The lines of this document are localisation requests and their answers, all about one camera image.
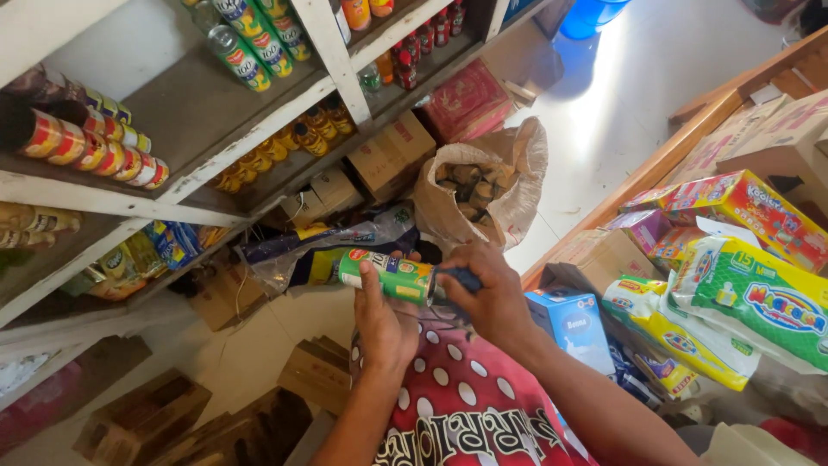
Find person's right hand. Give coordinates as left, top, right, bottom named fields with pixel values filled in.
left=440, top=242, right=543, bottom=352

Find person's left hand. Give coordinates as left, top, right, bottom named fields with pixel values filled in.
left=354, top=251, right=423, bottom=375

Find dark blue cloth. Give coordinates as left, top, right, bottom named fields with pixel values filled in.
left=435, top=267, right=485, bottom=296

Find green drink can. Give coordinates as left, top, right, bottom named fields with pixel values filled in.
left=338, top=249, right=447, bottom=308

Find red polka dot shirt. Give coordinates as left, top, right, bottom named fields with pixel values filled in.
left=349, top=309, right=599, bottom=466

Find woven sack of brown lumps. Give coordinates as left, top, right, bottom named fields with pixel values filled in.
left=413, top=116, right=549, bottom=252

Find light blue milk box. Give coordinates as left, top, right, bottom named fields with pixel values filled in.
left=524, top=288, right=617, bottom=377

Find open brown cardboard box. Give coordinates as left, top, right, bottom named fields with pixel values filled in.
left=540, top=228, right=665, bottom=293

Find clear plastic bag of packets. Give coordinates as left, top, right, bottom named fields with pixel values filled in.
left=236, top=204, right=423, bottom=296

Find large brown cardboard carton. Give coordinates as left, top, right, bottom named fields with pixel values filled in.
left=346, top=110, right=438, bottom=205

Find folded cardboard box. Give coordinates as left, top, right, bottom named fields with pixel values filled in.
left=277, top=335, right=354, bottom=416

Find small brown cardboard carton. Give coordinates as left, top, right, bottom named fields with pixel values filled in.
left=279, top=167, right=365, bottom=229

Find dark blue packet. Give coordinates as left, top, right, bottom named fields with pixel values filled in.
left=607, top=343, right=664, bottom=410

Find red carton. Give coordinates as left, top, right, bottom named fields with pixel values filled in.
left=414, top=58, right=516, bottom=145

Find purple box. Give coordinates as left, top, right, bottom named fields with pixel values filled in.
left=605, top=209, right=674, bottom=255

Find orange printed packet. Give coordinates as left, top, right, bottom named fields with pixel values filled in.
left=647, top=227, right=707, bottom=273

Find row of yellow oil bottles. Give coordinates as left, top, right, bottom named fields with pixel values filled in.
left=207, top=96, right=355, bottom=195

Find yellow white diaper packet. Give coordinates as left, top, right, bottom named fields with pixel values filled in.
left=602, top=275, right=762, bottom=393

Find small yellow packet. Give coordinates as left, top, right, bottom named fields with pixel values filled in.
left=637, top=353, right=701, bottom=399

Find wooden counter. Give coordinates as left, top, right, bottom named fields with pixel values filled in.
left=521, top=26, right=828, bottom=292

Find clear green label bottle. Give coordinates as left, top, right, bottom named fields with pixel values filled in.
left=358, top=61, right=383, bottom=97

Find row of red sauce bottles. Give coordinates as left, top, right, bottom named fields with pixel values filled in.
left=390, top=0, right=468, bottom=91

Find blue yellow packets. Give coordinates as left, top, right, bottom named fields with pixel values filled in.
left=142, top=220, right=209, bottom=270

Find orange drink bottles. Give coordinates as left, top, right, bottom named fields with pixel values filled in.
left=339, top=0, right=395, bottom=32

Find colourful printed carton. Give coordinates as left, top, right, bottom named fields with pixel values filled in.
left=620, top=170, right=828, bottom=274

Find green white diaper packet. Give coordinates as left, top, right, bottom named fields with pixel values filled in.
left=668, top=236, right=828, bottom=376

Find blue plastic bucket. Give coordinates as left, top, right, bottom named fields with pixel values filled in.
left=559, top=0, right=632, bottom=41

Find flattened cardboard boxes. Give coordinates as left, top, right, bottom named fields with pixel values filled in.
left=72, top=369, right=314, bottom=466

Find white wooden shelf rack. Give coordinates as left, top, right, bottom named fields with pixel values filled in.
left=0, top=0, right=557, bottom=331

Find group of green label bottles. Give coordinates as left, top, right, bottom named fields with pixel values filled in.
left=183, top=0, right=313, bottom=93

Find pink print cardboard cartons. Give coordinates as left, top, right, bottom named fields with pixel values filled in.
left=671, top=89, right=828, bottom=196

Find row of red yellow cans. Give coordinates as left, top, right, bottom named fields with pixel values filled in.
left=16, top=107, right=171, bottom=192

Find gold snack packets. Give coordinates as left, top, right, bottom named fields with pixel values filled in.
left=0, top=202, right=84, bottom=251

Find red plastic sack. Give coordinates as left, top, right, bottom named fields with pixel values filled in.
left=0, top=359, right=85, bottom=457

